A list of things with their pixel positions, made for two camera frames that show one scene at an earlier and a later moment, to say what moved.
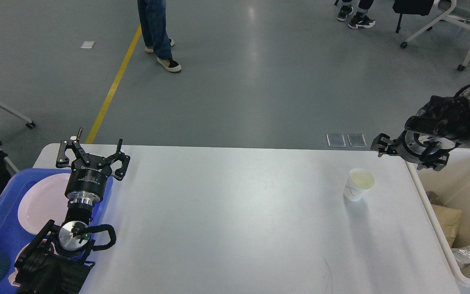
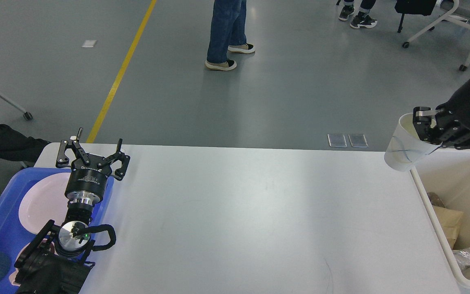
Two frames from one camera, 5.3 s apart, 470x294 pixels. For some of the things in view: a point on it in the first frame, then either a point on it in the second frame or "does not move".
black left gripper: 86,183 does not move
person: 152,15 → 228,32
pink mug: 12,277 does not move
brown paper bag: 448,219 does not move
